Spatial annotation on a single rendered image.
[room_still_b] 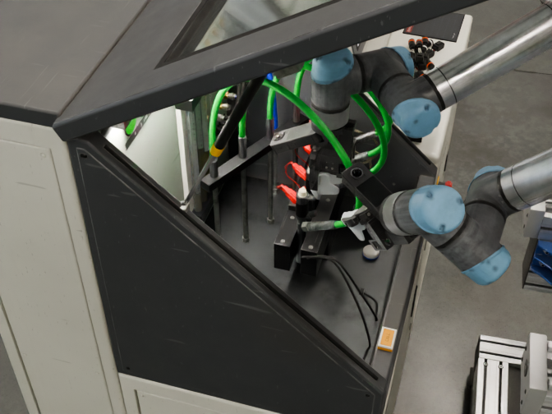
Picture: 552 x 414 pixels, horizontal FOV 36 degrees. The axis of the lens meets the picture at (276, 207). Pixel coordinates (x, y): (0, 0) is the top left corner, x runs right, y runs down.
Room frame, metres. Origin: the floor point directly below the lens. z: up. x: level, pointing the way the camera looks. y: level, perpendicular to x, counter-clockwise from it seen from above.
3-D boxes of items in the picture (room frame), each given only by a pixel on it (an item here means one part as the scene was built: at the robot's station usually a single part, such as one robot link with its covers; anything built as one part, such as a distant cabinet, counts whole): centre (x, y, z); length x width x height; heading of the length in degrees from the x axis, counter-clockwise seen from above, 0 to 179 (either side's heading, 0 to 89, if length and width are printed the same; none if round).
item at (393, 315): (1.26, -0.28, 0.87); 0.62 x 0.04 x 0.16; 164
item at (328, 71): (1.32, -0.11, 1.41); 0.09 x 0.08 x 0.11; 109
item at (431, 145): (1.96, -0.40, 0.97); 0.70 x 0.22 x 0.03; 164
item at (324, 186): (1.30, -0.10, 1.14); 0.06 x 0.03 x 0.09; 74
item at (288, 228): (1.45, -0.09, 0.91); 0.34 x 0.10 x 0.15; 164
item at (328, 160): (1.31, -0.11, 1.25); 0.09 x 0.08 x 0.12; 74
